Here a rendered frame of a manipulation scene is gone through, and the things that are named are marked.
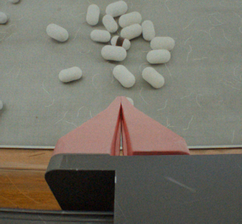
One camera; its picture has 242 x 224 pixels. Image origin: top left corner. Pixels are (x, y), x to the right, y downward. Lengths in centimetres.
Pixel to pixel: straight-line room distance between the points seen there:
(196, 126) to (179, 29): 16
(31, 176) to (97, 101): 13
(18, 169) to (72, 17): 25
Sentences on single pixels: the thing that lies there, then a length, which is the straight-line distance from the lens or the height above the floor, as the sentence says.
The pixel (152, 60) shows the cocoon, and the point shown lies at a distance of 26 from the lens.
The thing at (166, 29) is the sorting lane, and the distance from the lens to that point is 31.
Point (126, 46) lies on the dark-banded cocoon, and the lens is 27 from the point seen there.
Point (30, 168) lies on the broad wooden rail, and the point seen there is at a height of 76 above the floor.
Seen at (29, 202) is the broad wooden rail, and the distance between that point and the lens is 25.
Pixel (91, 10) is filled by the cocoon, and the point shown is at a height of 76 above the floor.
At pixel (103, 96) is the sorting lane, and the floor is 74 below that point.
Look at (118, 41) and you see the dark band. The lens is 27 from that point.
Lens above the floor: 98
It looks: 76 degrees down
